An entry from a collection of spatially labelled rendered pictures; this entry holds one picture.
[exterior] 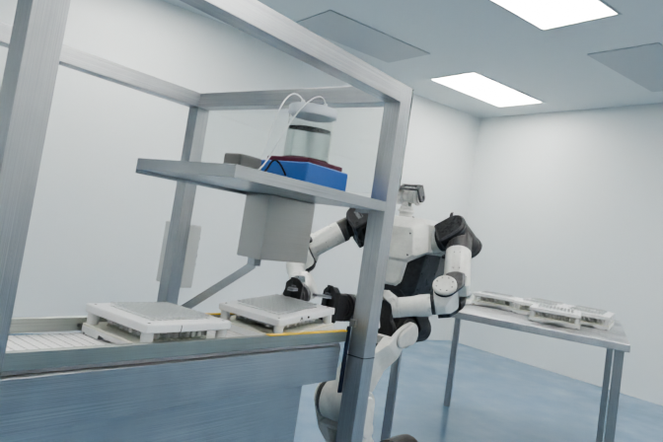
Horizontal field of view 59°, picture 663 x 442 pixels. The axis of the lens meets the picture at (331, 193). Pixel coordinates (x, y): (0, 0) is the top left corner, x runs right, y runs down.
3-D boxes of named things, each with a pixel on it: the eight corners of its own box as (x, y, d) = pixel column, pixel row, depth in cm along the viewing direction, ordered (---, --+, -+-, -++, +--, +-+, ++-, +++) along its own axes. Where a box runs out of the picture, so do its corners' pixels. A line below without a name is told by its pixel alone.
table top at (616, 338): (457, 296, 441) (457, 291, 442) (619, 326, 395) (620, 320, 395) (394, 306, 306) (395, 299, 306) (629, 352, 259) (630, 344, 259)
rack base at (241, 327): (277, 345, 157) (277, 336, 157) (216, 326, 172) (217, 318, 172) (333, 331, 177) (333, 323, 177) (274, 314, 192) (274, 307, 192)
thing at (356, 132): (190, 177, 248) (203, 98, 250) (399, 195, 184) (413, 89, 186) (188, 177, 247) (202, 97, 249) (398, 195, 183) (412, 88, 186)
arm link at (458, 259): (470, 319, 193) (472, 266, 209) (468, 294, 185) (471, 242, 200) (435, 317, 196) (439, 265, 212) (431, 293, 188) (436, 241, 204)
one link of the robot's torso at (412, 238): (386, 291, 249) (397, 207, 251) (459, 306, 228) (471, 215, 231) (344, 290, 226) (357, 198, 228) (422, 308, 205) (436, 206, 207)
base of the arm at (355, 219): (345, 241, 246) (363, 223, 250) (367, 255, 239) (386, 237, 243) (337, 218, 235) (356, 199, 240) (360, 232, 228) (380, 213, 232)
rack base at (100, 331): (166, 329, 158) (167, 320, 158) (227, 350, 143) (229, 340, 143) (80, 332, 139) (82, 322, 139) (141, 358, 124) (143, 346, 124)
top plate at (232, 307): (278, 327, 157) (279, 320, 157) (217, 309, 172) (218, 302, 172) (334, 314, 176) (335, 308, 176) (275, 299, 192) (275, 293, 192)
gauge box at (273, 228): (283, 258, 200) (292, 200, 202) (306, 263, 194) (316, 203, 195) (236, 255, 183) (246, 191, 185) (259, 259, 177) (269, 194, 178)
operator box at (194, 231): (167, 281, 256) (177, 222, 257) (191, 287, 245) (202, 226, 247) (155, 280, 251) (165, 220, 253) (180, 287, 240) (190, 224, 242)
